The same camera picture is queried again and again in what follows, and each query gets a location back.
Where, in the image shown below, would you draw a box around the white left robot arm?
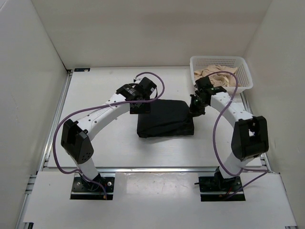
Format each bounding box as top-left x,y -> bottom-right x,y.
61,83 -> 157,191

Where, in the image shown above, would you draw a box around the black trousers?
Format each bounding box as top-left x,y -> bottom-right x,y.
136,99 -> 194,138

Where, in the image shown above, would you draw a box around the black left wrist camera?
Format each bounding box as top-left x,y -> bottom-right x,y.
133,77 -> 157,98

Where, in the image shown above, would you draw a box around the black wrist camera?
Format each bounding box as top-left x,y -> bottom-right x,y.
195,77 -> 214,91
133,77 -> 157,98

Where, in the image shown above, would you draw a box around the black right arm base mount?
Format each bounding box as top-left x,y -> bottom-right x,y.
194,177 -> 245,202

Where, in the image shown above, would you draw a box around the white plastic basket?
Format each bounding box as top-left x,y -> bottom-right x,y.
190,55 -> 253,94

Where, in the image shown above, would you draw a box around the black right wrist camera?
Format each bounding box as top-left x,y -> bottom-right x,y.
195,77 -> 214,91

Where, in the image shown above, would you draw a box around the aluminium left frame rail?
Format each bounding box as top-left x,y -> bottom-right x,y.
15,69 -> 73,229

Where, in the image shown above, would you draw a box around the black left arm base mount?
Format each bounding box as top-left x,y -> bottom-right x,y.
70,174 -> 115,200

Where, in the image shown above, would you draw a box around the aluminium right frame rail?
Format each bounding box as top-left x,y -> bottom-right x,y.
239,92 -> 298,229

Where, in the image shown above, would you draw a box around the aluminium front frame rail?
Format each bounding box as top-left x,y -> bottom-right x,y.
34,166 -> 267,175

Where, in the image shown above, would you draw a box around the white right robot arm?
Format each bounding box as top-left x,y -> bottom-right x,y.
190,87 -> 269,191

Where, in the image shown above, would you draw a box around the aluminium frame rail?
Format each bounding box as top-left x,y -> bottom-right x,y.
15,69 -> 73,229
239,92 -> 298,229
34,166 -> 267,175

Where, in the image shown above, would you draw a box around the beige trousers in basket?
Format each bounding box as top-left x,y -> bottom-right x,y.
194,65 -> 240,87

